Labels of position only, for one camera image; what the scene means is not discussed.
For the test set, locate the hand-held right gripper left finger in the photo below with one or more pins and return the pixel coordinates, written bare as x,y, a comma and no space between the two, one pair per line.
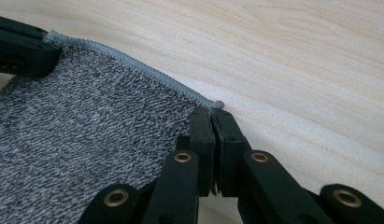
205,146

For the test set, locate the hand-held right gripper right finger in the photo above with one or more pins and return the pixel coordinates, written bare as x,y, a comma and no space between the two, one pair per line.
230,155

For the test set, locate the grey knitted cloth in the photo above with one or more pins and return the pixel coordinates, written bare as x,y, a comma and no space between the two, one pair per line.
87,140

